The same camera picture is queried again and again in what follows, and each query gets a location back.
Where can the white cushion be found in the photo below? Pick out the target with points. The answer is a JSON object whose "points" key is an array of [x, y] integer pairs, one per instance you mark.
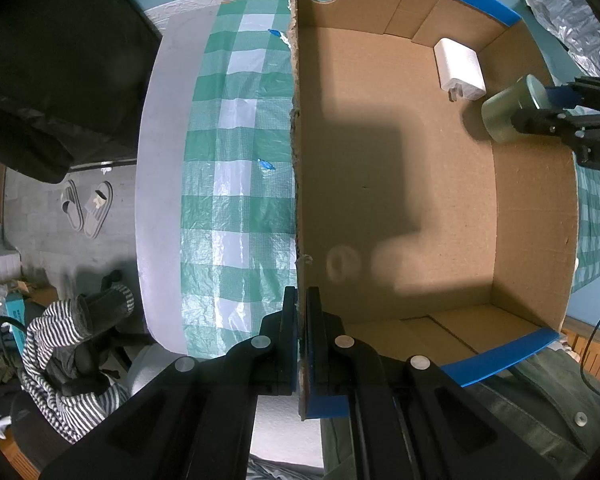
{"points": [[285, 430]]}

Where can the blue tape piece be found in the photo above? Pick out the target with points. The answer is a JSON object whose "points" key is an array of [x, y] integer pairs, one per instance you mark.
{"points": [[266, 165], [277, 35]]}

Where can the round metal tin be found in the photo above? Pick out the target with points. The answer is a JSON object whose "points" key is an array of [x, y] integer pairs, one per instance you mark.
{"points": [[500, 112]]}

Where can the grey slipper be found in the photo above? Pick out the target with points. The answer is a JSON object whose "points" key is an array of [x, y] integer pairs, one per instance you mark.
{"points": [[97, 210], [72, 207]]}

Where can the teal box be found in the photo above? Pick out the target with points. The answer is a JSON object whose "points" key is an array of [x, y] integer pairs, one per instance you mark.
{"points": [[15, 310]]}

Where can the striped garment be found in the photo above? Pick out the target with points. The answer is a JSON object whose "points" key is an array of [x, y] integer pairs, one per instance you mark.
{"points": [[50, 340]]}

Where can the green checked tablecloth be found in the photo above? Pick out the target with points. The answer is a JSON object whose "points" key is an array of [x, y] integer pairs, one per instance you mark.
{"points": [[240, 200]]}

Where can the brown cardboard box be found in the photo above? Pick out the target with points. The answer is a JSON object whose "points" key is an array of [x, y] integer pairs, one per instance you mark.
{"points": [[405, 185]]}

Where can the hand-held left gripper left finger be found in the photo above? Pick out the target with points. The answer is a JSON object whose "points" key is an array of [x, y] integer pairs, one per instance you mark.
{"points": [[291, 340]]}

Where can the black office chair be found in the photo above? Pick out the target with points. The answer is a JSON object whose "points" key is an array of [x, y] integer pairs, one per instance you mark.
{"points": [[87, 360]]}

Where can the black cloth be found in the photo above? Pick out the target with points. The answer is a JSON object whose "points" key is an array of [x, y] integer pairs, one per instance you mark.
{"points": [[55, 60]]}

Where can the silver plastic bag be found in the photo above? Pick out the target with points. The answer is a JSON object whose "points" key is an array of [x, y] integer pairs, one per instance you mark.
{"points": [[570, 20]]}

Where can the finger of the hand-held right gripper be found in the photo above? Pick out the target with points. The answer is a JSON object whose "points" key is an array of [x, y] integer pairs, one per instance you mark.
{"points": [[535, 120], [560, 94]]}

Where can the wooden crate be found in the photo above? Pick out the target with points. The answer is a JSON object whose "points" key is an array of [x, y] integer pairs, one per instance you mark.
{"points": [[597, 347]]}

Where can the grey striped cloth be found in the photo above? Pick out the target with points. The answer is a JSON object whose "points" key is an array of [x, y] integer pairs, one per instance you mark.
{"points": [[280, 472]]}

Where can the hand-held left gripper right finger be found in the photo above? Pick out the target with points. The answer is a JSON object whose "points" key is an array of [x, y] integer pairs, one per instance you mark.
{"points": [[311, 340]]}

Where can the small white charger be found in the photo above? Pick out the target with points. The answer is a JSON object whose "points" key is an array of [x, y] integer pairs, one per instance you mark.
{"points": [[457, 67]]}

